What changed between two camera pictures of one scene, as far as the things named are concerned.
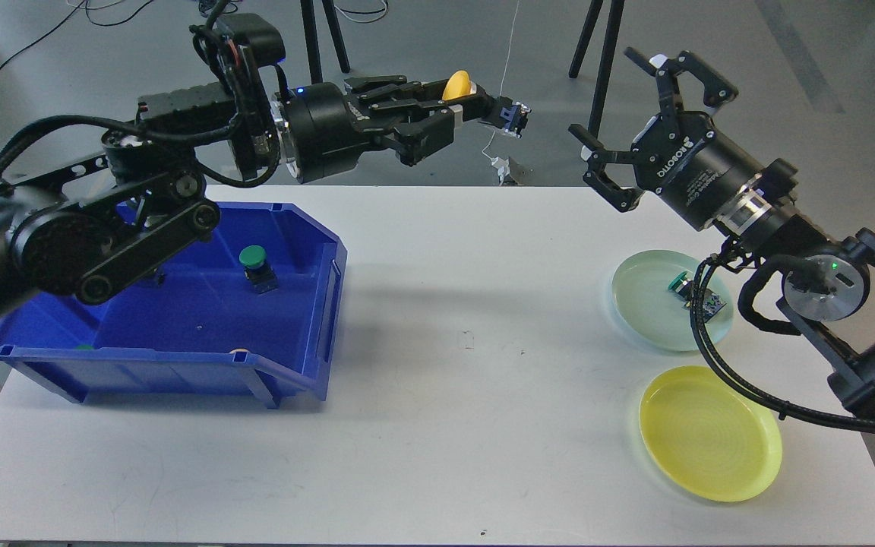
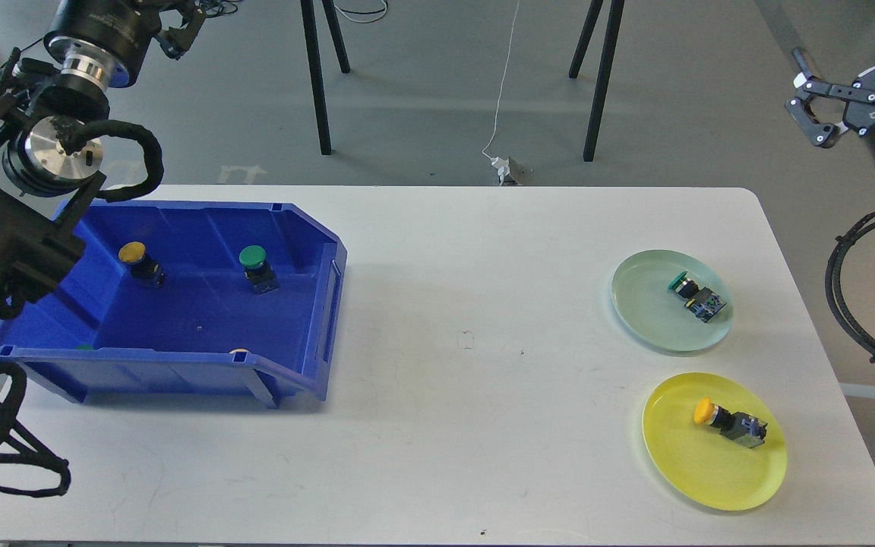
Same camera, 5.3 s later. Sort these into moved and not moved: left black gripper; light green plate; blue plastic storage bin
Moved: left black gripper
Not moved: light green plate; blue plastic storage bin
